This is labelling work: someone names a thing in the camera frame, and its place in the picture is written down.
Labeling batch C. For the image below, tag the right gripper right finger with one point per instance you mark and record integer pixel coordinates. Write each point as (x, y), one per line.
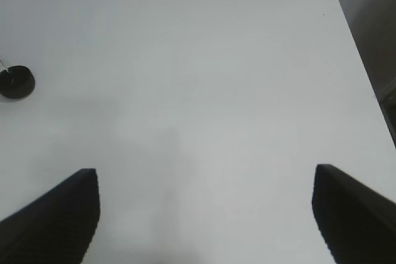
(356, 223)

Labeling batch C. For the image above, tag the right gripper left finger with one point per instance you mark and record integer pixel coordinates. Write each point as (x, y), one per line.
(58, 227)

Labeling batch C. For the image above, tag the small black teacup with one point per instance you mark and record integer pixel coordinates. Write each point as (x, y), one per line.
(17, 82)

